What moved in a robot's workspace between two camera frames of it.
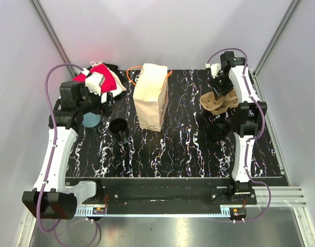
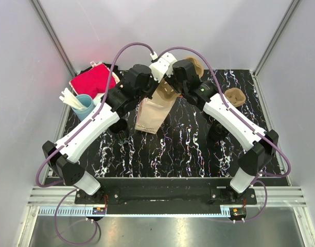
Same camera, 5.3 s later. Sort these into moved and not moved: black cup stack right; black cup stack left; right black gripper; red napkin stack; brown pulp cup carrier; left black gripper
Moved: left black gripper; right black gripper; brown pulp cup carrier
Not moved: red napkin stack; black cup stack left; black cup stack right
